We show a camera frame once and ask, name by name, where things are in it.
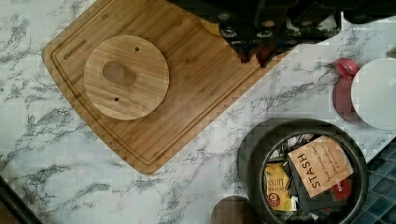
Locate bamboo cutting board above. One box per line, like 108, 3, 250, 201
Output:
42, 0, 269, 174

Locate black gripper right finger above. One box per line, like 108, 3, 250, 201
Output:
255, 12, 341, 67

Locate round wooden lid at edge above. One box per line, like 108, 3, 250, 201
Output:
210, 196, 262, 224

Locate black round tea container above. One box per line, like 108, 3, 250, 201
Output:
237, 119, 368, 224

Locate red tea bag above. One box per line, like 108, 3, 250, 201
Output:
332, 178, 351, 202

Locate yellow tea bag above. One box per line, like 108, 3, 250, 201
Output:
264, 162, 297, 212

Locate brown Stash tea bag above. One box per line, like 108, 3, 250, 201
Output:
288, 135, 354, 197

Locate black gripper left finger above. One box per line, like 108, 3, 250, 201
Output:
218, 10, 261, 63

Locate pink red cup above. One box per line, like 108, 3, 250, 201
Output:
332, 58, 360, 121

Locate blue tiled mat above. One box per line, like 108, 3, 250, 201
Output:
352, 140, 396, 224

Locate round bamboo lid with knob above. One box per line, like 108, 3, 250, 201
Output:
83, 35, 169, 120

